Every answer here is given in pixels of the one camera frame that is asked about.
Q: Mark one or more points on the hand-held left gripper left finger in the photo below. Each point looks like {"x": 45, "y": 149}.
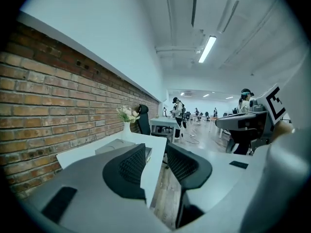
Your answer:
{"x": 92, "y": 178}

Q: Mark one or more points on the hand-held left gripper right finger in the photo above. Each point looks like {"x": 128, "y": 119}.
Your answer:
{"x": 218, "y": 178}

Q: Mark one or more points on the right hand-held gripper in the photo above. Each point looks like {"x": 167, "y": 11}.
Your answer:
{"x": 275, "y": 103}

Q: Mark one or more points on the grey box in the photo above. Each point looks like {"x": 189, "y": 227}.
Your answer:
{"x": 116, "y": 146}

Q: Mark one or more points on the white vase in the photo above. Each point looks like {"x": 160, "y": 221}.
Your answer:
{"x": 126, "y": 131}

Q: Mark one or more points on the white desk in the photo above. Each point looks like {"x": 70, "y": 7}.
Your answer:
{"x": 165, "y": 122}
{"x": 155, "y": 149}

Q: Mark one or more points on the white flower bouquet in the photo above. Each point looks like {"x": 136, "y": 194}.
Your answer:
{"x": 127, "y": 114}

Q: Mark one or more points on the long ceiling light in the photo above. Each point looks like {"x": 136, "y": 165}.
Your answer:
{"x": 207, "y": 48}

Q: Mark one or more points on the black office chair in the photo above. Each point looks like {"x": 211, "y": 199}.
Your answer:
{"x": 143, "y": 120}

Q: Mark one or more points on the white ceiling air conditioner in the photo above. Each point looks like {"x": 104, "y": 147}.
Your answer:
{"x": 213, "y": 6}

